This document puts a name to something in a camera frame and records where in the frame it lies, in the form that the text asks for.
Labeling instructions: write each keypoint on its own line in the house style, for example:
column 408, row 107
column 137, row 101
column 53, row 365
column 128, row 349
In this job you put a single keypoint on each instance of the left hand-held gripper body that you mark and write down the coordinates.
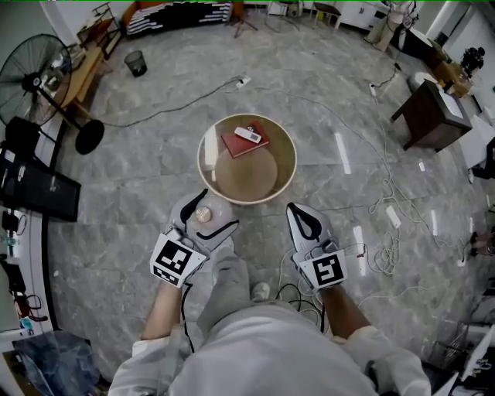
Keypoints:
column 176, row 259

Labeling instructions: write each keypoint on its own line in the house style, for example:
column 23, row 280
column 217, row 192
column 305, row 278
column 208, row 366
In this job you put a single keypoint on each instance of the round glass table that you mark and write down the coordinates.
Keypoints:
column 247, row 176

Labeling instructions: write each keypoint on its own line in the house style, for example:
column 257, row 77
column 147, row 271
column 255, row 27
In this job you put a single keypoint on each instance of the person's light grey trousers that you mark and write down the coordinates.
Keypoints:
column 226, row 286

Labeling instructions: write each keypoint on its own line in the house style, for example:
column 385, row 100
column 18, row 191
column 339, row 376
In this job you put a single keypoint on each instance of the black equipment case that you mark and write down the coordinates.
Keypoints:
column 38, row 189

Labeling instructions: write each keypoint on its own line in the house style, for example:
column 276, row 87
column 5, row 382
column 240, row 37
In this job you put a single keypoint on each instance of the white remote control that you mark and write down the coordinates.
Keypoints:
column 247, row 134

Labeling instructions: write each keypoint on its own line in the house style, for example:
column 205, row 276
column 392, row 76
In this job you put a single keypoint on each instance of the light wooden bench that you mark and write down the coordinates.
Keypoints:
column 83, row 77

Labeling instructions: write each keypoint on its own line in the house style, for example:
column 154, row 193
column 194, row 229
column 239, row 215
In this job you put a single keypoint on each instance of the person's white top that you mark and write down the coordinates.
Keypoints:
column 263, row 356

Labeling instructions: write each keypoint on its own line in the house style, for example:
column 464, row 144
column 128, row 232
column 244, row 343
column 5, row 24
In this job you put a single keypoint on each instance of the person's right forearm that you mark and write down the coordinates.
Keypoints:
column 344, row 313

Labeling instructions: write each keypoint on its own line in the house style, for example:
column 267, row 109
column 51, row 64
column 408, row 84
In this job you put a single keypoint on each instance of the white rounded appliance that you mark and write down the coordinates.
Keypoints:
column 419, row 82

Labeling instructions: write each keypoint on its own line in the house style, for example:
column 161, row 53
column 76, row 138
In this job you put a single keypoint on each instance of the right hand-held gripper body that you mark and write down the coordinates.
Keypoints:
column 323, row 270

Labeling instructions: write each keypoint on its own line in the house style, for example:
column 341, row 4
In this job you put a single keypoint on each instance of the black standing fan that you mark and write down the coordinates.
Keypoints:
column 35, row 77

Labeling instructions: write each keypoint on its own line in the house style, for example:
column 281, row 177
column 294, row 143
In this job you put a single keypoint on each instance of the dark wooden side table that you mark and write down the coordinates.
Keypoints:
column 429, row 116

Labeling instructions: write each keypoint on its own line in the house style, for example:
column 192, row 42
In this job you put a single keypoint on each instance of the white power strip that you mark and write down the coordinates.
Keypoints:
column 373, row 90
column 243, row 82
column 393, row 216

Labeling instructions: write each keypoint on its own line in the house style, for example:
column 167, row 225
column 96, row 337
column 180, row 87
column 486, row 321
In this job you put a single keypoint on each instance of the person's left forearm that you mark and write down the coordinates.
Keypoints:
column 162, row 313

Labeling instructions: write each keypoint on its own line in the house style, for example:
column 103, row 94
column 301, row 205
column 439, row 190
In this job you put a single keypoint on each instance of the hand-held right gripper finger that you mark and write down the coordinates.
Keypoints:
column 321, row 226
column 295, row 232

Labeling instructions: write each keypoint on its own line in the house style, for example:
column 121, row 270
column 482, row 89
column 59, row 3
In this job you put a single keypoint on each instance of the person's white shoe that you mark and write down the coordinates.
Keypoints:
column 260, row 292

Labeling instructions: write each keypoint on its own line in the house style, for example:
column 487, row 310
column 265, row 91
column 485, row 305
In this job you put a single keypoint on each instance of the red book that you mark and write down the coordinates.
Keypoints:
column 240, row 147

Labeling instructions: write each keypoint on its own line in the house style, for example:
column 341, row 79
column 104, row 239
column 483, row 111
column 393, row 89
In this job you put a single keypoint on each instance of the wooden tripod stand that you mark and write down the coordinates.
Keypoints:
column 241, row 19

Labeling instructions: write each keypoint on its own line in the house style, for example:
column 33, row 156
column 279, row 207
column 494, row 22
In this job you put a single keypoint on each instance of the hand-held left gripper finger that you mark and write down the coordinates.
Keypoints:
column 179, row 212
column 218, row 234

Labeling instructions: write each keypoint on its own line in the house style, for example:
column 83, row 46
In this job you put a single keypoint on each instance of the black and white striped sofa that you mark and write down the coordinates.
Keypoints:
column 174, row 15

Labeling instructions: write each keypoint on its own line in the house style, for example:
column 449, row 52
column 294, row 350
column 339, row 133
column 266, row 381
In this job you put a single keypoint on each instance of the black mesh waste bin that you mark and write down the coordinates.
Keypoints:
column 135, row 63

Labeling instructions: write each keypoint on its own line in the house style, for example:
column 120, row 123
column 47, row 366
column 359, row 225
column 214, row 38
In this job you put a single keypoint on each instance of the blue plastic bag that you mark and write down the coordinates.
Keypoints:
column 58, row 363

